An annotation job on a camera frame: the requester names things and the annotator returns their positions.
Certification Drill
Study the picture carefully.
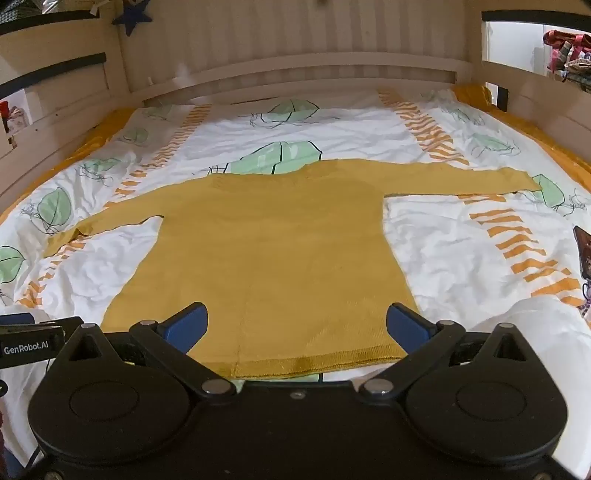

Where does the light wooden bed frame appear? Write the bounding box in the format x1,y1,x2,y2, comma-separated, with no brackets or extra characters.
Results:
0,0,591,213

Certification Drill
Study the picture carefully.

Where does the mustard yellow knit sweater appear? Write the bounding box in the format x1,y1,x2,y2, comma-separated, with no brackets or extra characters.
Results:
44,158,543,380

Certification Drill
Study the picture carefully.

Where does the black rail padding strip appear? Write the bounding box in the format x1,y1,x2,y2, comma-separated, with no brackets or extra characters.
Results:
0,53,107,100
0,8,100,36
481,10,591,34

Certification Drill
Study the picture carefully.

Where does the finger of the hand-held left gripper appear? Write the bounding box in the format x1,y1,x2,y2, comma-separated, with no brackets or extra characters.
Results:
0,313,84,341

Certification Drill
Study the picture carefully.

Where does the brown printed cloth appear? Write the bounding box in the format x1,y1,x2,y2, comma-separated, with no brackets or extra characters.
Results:
573,225,591,319

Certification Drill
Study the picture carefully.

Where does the dark blue star decoration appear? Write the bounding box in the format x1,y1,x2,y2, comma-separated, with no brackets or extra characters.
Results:
113,0,153,37

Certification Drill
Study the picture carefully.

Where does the white leaf print duvet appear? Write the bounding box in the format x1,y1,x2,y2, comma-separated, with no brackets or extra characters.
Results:
0,88,591,462

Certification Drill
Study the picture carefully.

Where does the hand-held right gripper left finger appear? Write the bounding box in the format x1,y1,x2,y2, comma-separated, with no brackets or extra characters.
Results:
50,302,237,398

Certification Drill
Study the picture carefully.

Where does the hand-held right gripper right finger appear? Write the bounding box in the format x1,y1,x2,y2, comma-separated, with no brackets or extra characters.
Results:
359,302,542,398

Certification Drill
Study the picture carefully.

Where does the floral patterned box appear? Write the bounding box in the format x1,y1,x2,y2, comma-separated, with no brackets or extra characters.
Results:
0,90,33,136

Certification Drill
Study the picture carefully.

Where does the pile of colourful clothes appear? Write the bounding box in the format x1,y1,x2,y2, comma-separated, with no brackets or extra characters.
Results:
542,30,591,88

